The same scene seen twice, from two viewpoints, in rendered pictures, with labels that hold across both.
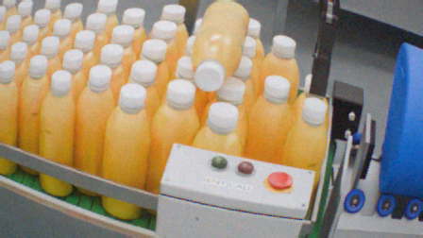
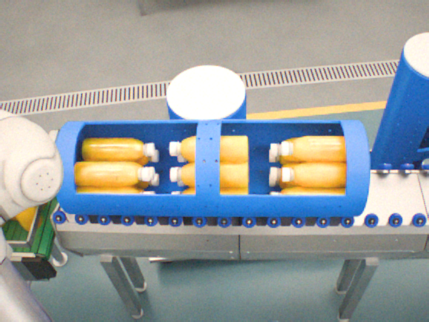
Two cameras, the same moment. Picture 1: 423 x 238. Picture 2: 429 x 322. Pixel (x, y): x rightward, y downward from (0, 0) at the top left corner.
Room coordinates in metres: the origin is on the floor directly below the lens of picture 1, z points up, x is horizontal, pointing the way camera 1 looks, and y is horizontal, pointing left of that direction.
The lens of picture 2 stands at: (0.57, -0.82, 2.25)
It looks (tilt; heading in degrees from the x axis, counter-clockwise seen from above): 53 degrees down; 3
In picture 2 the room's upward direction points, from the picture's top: 5 degrees counter-clockwise
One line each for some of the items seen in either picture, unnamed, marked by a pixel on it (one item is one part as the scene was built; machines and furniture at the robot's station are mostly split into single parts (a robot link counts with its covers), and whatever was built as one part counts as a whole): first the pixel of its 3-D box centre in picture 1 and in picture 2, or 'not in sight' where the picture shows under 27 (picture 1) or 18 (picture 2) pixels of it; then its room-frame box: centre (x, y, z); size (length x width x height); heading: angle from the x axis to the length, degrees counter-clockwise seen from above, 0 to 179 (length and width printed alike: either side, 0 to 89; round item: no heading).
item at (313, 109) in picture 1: (314, 109); not in sight; (1.38, -0.15, 1.11); 0.04 x 0.04 x 0.02
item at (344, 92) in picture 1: (344, 115); not in sight; (1.66, -0.25, 0.95); 0.10 x 0.07 x 0.10; 176
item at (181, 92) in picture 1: (180, 92); not in sight; (1.35, 0.05, 1.11); 0.04 x 0.04 x 0.02
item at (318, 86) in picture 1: (320, 75); not in sight; (1.43, -0.15, 1.14); 0.03 x 0.01 x 0.07; 86
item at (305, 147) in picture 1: (300, 168); (21, 206); (1.38, -0.15, 1.00); 0.07 x 0.07 x 0.20
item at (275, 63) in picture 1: (275, 100); not in sight; (1.57, -0.10, 1.00); 0.07 x 0.07 x 0.20
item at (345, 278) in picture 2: not in sight; (352, 261); (1.46, -1.33, 0.31); 0.06 x 0.06 x 0.63; 86
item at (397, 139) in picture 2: not in sight; (410, 131); (1.95, -1.64, 0.59); 0.28 x 0.28 x 0.88
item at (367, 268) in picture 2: not in sight; (355, 291); (1.32, -1.32, 0.31); 0.06 x 0.06 x 0.63; 86
